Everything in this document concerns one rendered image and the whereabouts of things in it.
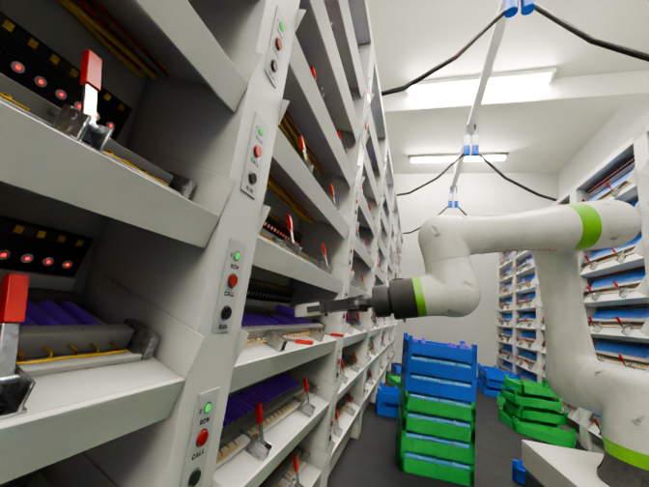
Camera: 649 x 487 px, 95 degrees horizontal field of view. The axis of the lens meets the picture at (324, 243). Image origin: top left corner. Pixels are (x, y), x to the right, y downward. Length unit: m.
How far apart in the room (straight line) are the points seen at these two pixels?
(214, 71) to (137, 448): 0.45
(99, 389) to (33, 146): 0.20
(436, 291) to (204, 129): 0.54
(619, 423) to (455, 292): 0.47
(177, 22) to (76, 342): 0.33
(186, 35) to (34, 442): 0.38
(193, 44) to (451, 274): 0.59
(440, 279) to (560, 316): 0.47
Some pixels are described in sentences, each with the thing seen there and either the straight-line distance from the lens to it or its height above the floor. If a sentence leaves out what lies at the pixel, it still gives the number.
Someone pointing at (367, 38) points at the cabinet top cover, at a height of 1.72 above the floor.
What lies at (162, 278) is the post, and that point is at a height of 0.65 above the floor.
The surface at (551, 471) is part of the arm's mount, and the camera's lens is 1.04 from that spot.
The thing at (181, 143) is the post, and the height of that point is 0.84.
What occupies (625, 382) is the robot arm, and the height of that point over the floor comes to 0.56.
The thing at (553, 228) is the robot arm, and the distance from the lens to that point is 0.86.
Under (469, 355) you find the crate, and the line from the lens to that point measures 1.56.
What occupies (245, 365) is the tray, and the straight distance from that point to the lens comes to 0.51.
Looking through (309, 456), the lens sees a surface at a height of 0.18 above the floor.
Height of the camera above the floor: 0.64
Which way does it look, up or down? 12 degrees up
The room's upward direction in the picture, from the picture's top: 8 degrees clockwise
